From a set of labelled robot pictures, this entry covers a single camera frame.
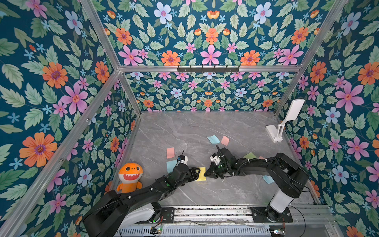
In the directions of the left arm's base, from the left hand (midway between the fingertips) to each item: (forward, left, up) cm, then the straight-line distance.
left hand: (200, 171), depth 83 cm
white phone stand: (+22, -55, +26) cm, 64 cm away
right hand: (0, -3, -1) cm, 3 cm away
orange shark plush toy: (0, +39, +3) cm, 39 cm away
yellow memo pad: (+1, -1, -2) cm, 2 cm away
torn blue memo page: (+24, -11, -4) cm, 27 cm away
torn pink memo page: (+23, -19, -5) cm, 30 cm away
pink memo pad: (+16, +19, -4) cm, 25 cm away
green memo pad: (+10, -34, -6) cm, 36 cm away
